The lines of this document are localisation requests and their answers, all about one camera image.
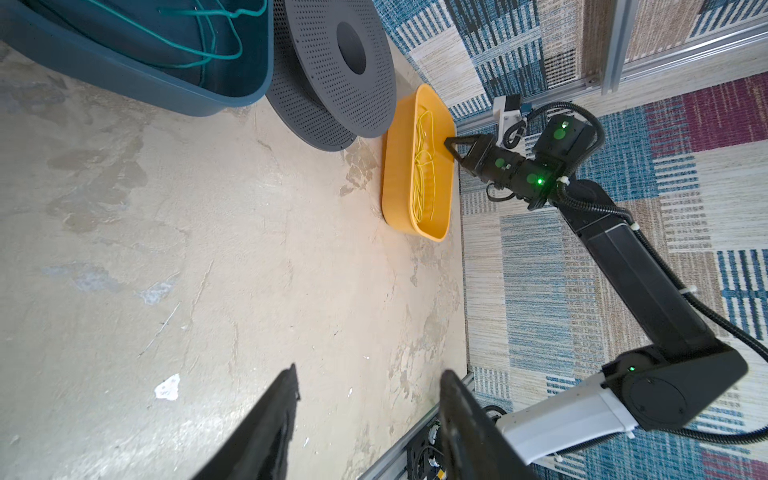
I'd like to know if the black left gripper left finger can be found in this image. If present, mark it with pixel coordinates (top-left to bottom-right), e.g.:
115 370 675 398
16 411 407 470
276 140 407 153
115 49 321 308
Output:
195 365 300 479

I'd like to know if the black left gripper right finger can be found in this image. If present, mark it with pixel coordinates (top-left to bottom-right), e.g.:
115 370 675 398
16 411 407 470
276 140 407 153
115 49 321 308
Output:
439 370 535 480

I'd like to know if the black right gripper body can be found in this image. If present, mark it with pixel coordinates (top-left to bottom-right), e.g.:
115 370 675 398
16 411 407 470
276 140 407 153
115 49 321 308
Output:
476 146 555 210

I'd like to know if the yellow cable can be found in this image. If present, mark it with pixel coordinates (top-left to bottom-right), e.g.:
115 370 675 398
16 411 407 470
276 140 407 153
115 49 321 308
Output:
409 104 442 224

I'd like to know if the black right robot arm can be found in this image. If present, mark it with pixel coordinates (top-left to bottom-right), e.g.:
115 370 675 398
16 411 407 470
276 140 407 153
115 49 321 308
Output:
444 102 767 465

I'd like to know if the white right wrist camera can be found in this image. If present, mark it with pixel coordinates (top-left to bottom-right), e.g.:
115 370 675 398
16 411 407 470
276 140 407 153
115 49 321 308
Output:
492 94 527 150

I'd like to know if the teal plastic bin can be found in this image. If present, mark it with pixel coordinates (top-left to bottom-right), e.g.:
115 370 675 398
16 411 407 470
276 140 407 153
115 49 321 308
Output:
1 1 274 117

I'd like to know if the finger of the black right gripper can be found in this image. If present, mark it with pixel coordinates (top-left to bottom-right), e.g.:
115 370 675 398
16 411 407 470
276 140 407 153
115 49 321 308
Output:
444 134 495 158
447 146 486 177

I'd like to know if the grey perforated cable spool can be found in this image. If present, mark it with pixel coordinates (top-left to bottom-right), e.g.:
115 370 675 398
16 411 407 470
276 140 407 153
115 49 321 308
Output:
267 1 397 152

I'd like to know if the green cable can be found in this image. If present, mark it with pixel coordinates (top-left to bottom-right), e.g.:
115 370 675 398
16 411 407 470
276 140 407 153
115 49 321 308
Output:
35 0 269 85

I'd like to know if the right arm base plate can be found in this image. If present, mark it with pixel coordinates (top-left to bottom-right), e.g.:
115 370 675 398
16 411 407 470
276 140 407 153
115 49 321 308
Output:
406 419 448 480

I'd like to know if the yellow plastic bin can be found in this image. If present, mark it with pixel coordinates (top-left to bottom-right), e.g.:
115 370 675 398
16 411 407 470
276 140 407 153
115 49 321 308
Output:
381 84 456 242

